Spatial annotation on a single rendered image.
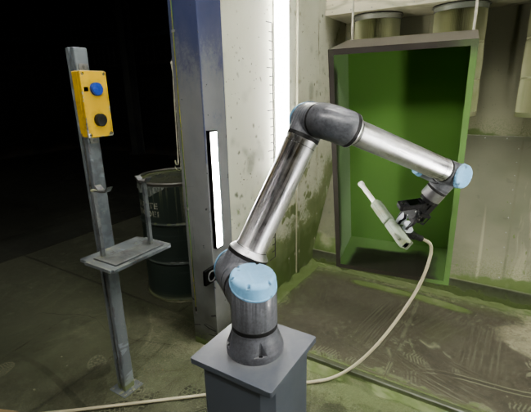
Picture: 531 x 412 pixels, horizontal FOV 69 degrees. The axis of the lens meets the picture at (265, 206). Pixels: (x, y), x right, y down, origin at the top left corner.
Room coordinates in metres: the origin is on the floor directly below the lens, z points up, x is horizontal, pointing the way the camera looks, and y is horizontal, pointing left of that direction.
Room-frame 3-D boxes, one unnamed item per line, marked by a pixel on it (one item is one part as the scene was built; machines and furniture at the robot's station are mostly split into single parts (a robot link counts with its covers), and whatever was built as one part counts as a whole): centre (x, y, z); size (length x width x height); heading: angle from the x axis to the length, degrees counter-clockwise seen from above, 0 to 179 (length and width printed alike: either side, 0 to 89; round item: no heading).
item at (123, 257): (1.58, 0.60, 0.95); 0.26 x 0.15 x 0.32; 148
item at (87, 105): (1.63, 0.69, 1.42); 0.12 x 0.06 x 0.26; 148
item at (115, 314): (1.66, 0.74, 0.82); 0.06 x 0.06 x 1.64; 58
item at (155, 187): (2.78, 0.64, 0.44); 0.59 x 0.58 x 0.89; 39
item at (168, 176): (2.78, 0.64, 0.86); 0.54 x 0.54 x 0.01
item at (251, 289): (1.11, 0.05, 0.83); 0.17 x 0.15 x 0.18; 20
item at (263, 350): (1.11, 0.04, 0.69); 0.19 x 0.19 x 0.10
